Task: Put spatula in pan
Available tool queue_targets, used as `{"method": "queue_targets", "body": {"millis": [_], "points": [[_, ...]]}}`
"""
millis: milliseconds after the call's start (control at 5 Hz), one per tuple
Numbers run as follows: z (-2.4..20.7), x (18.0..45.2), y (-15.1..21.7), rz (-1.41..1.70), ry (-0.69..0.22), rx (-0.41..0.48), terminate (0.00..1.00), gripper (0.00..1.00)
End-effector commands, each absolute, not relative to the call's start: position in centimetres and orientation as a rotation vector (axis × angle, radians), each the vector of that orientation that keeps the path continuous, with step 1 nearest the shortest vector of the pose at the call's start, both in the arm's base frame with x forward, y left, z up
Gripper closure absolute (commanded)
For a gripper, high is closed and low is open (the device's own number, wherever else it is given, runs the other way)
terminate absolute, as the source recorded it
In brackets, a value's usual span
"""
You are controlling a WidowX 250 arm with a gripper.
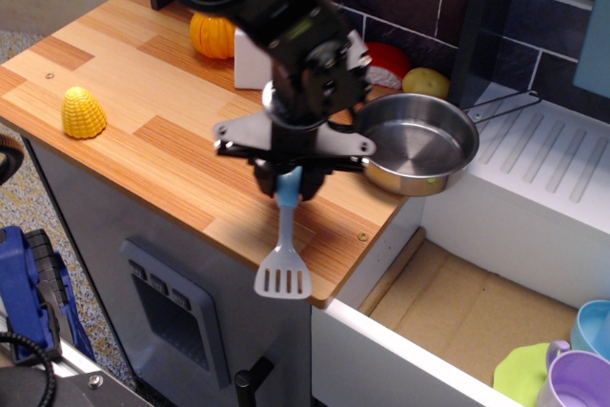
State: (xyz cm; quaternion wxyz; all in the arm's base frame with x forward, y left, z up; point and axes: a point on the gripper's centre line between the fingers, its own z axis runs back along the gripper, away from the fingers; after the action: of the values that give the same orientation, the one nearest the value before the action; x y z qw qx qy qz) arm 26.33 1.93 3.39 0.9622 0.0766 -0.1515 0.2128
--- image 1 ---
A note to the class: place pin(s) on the green plate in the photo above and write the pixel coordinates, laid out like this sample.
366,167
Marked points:
521,374

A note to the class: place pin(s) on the white salt shaker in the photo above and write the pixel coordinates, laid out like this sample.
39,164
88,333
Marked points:
252,66

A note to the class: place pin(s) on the teal object at right edge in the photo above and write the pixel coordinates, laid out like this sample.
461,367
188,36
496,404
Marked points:
592,73

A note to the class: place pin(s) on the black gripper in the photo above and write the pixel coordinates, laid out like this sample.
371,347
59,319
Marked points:
276,146

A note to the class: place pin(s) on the yellow toy potato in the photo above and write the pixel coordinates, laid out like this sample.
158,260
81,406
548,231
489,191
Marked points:
426,81

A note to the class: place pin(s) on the blue and grey spatula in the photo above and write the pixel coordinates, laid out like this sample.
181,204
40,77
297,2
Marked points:
283,274

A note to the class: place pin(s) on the black oven handle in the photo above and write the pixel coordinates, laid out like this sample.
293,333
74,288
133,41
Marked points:
247,382

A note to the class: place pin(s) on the orange toy pumpkin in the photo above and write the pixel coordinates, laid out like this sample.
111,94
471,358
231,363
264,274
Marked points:
212,36

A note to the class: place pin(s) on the red and white toy cheese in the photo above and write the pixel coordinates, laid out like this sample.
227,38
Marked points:
389,65

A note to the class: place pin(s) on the blue clamp device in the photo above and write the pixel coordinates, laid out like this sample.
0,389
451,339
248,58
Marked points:
37,293

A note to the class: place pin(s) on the purple cup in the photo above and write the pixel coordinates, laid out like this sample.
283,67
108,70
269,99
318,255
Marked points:
574,378

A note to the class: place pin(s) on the light blue cup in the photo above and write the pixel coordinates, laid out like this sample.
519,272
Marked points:
590,331

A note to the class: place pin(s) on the white toy sink basin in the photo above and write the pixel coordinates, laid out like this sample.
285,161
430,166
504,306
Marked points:
503,258

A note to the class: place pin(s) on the yellow toy corn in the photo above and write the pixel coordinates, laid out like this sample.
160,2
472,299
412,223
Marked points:
82,115

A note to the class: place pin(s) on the stainless steel pan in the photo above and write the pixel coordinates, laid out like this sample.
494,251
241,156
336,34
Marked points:
421,141

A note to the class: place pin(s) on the grey toy oven door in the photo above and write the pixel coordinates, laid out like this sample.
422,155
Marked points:
182,317

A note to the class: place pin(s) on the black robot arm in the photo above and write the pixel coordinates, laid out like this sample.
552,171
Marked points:
319,68

